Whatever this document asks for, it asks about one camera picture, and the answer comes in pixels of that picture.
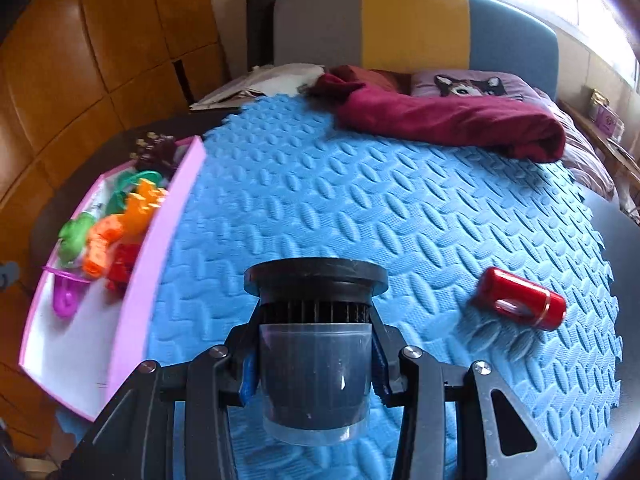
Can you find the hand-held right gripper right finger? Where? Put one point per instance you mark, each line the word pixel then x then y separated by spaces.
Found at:
pixel 378 375

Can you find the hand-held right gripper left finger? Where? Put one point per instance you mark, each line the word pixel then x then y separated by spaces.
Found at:
pixel 247 385

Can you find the black filter with clear cup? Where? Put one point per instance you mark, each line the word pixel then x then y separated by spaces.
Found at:
pixel 315 370

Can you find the pink storage box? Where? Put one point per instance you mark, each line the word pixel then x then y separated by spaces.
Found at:
pixel 145 280

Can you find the red puzzle piece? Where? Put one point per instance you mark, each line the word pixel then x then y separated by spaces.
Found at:
pixel 122 265

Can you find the purple plastic toy cup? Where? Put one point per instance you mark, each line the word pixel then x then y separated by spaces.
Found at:
pixel 65 300

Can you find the orange toy block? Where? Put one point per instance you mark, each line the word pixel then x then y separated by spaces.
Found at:
pixel 102 245

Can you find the teal plastic toy cup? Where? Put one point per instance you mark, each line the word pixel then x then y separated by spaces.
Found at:
pixel 120 200

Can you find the green plastic toy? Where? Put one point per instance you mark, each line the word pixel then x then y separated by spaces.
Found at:
pixel 75 237

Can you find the shiny red bottle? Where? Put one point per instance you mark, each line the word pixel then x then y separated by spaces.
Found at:
pixel 520 295

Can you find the blue foam mat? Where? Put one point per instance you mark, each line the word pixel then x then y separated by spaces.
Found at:
pixel 400 200

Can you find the yellow-orange gear toy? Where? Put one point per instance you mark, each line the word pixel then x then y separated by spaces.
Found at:
pixel 142 205

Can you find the dark brown spiky toy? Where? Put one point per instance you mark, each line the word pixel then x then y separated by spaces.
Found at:
pixel 155 152

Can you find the small grey object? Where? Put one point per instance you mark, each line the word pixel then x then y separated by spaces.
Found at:
pixel 7 274

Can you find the maroon blanket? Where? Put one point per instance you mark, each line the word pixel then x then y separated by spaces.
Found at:
pixel 450 120

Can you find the pink duvet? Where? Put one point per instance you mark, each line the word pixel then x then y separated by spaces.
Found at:
pixel 580 150

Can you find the white cloth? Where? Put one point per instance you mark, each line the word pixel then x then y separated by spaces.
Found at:
pixel 270 82

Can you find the purple dog print pillow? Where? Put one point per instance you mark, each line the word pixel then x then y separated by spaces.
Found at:
pixel 470 85

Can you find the wooden side desk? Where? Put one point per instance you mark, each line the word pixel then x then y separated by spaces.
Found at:
pixel 610 155

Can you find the purple box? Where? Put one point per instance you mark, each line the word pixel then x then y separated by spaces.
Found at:
pixel 607 115

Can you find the grey yellow blue headboard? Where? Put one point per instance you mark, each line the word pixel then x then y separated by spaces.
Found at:
pixel 415 25

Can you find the wooden wardrobe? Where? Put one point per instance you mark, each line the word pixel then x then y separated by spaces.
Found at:
pixel 100 60

